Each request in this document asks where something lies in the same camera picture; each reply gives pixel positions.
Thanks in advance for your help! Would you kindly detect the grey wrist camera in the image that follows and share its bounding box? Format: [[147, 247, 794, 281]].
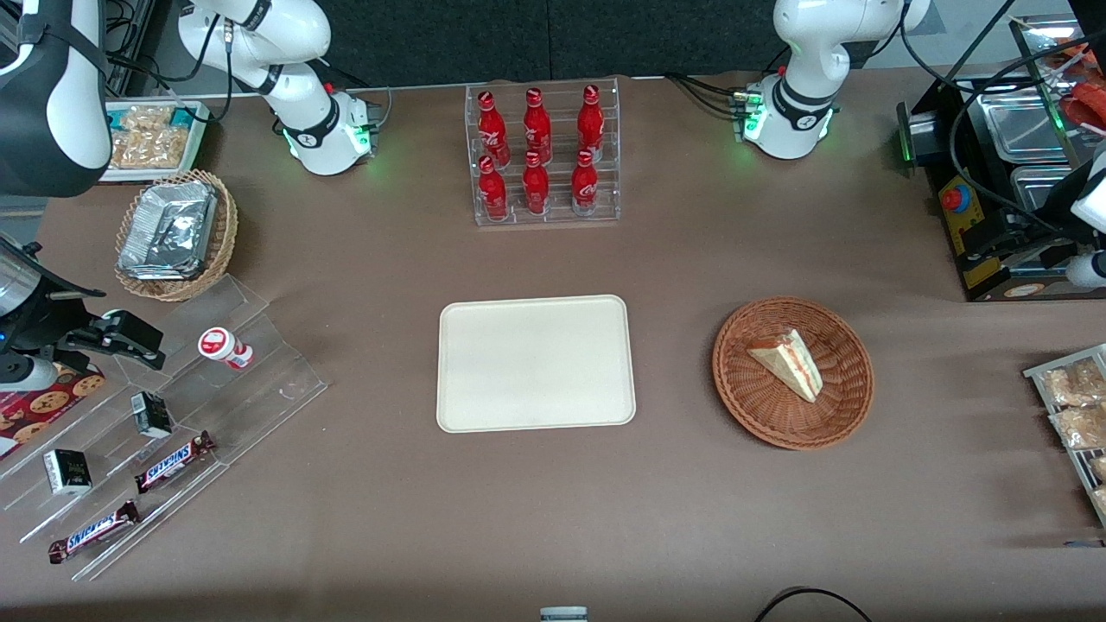
[[0, 352, 58, 392], [1065, 251, 1106, 290]]

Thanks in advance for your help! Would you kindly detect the cream plastic tray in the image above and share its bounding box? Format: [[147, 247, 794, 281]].
[[436, 295, 638, 434]]

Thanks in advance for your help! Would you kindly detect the white snack tray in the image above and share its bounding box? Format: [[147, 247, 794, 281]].
[[102, 98, 211, 183]]

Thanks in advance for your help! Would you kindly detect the small steel pan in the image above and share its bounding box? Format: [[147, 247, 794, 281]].
[[1009, 164, 1077, 219]]

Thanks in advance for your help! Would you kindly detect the red cookie box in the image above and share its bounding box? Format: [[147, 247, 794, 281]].
[[0, 363, 106, 460]]

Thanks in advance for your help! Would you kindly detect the silver foil pack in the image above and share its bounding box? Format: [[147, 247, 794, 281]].
[[117, 249, 205, 280], [125, 180, 218, 262]]

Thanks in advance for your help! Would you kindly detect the black looped table cable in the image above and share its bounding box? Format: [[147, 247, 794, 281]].
[[754, 587, 870, 622]]

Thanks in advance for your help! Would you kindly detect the orange red item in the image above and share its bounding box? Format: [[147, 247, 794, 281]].
[[1065, 41, 1106, 132]]

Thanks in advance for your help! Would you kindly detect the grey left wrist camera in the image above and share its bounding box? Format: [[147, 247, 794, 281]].
[[1065, 251, 1106, 290]]

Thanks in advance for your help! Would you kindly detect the small red white bottle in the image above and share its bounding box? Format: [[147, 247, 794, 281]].
[[198, 327, 254, 371]]

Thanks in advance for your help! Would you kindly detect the large steel pan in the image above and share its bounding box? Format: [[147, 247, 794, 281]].
[[975, 85, 1077, 165]]

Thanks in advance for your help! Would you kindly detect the black food warmer machine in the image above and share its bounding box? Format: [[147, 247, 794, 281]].
[[896, 16, 1106, 303]]

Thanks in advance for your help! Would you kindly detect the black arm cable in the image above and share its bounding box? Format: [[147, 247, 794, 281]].
[[102, 0, 236, 124], [899, 0, 1072, 236]]

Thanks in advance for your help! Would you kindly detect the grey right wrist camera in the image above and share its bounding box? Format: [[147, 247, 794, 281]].
[[0, 352, 58, 392]]

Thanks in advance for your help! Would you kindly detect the small black carton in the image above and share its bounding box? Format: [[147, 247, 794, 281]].
[[130, 391, 174, 440], [43, 448, 92, 496]]

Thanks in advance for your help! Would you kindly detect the clear bag of snacks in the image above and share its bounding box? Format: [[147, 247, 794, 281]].
[[109, 130, 189, 170], [111, 105, 175, 136]]

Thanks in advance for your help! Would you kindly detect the clear acrylic stepped stand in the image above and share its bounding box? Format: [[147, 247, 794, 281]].
[[0, 275, 330, 582]]

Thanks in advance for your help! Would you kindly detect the dark fabric partition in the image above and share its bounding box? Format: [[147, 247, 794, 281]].
[[315, 0, 783, 87]]

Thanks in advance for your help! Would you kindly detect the red cola bottle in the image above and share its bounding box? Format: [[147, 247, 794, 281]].
[[524, 86, 554, 163], [571, 149, 601, 216], [477, 89, 512, 167], [576, 84, 606, 161], [522, 151, 551, 217], [478, 155, 510, 222]]

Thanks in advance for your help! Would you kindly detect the triangular sandwich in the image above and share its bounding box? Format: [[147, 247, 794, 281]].
[[747, 328, 822, 403]]

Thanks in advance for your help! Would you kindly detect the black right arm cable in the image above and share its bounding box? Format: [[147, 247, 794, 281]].
[[102, 0, 236, 124]]

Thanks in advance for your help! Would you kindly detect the black base cable bundle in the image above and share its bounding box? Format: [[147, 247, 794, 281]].
[[664, 73, 749, 119]]

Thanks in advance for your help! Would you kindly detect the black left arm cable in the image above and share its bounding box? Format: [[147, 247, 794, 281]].
[[899, 0, 1072, 236]]

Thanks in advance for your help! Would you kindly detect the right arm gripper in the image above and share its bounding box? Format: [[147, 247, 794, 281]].
[[0, 232, 166, 370]]

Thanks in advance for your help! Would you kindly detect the light wicker basket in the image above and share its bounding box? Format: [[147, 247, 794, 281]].
[[114, 169, 239, 302]]

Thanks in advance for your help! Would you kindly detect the snickers chocolate bar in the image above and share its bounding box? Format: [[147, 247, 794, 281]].
[[134, 431, 215, 494], [48, 500, 141, 564]]

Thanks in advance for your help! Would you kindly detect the round brown wicker basket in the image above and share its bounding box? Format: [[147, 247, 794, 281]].
[[712, 297, 875, 451]]

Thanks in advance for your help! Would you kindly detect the clear acrylic bottle rack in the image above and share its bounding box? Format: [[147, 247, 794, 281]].
[[465, 76, 621, 227]]

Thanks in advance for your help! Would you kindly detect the tray of snack bags right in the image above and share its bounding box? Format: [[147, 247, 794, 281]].
[[1023, 344, 1106, 530]]

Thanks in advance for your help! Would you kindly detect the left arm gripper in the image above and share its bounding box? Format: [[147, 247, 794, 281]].
[[967, 143, 1106, 261]]

